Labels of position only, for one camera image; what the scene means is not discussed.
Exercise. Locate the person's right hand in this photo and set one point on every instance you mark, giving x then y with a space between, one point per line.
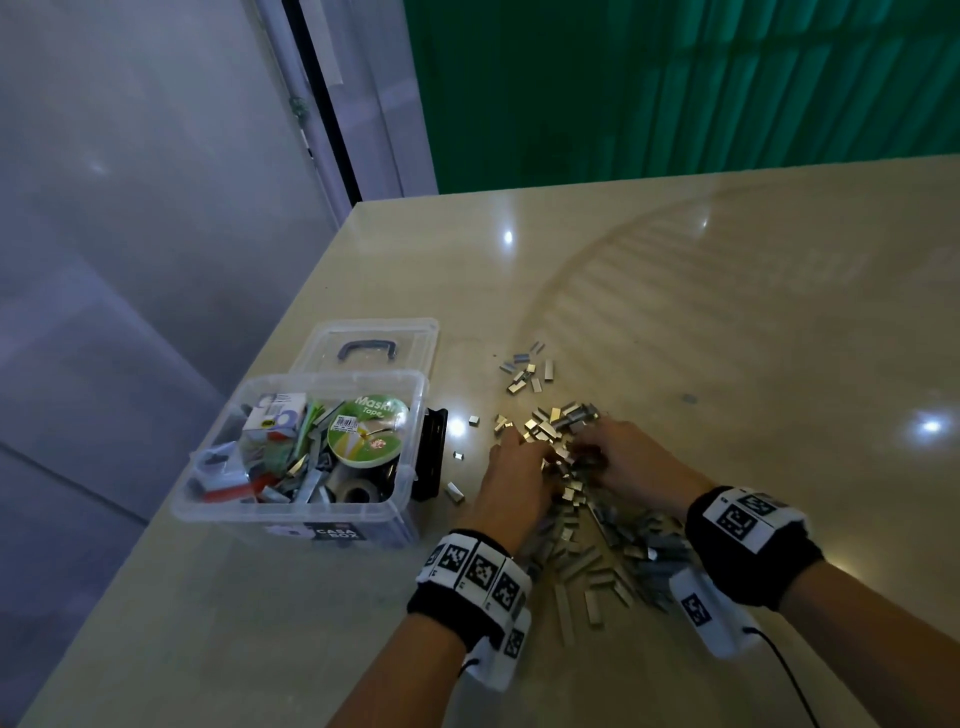
645 465

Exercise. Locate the person's left hand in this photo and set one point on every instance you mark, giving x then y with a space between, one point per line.
510 488

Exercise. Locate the pile of metal staple strips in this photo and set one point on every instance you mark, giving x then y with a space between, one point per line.
600 563

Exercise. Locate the small clear tape roll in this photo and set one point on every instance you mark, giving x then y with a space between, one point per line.
360 489

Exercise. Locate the green sticky note pad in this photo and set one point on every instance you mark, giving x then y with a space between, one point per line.
308 432

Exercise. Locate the small white staple box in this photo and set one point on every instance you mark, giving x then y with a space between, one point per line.
275 420

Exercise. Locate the red stapler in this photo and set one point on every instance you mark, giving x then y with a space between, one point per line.
228 488

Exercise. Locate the transparent storage box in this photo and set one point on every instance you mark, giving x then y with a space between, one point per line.
203 503

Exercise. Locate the person's left forearm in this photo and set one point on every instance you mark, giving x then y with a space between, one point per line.
398 675

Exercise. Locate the person's right forearm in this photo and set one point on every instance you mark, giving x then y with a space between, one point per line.
870 645

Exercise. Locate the transparent box lid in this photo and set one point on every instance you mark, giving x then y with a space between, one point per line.
420 338

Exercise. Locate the green curtain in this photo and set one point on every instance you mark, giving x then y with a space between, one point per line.
675 83

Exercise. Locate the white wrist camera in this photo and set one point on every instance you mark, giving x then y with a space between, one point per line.
503 653
705 608

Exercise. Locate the black window post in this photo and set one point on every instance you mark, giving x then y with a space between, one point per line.
320 98

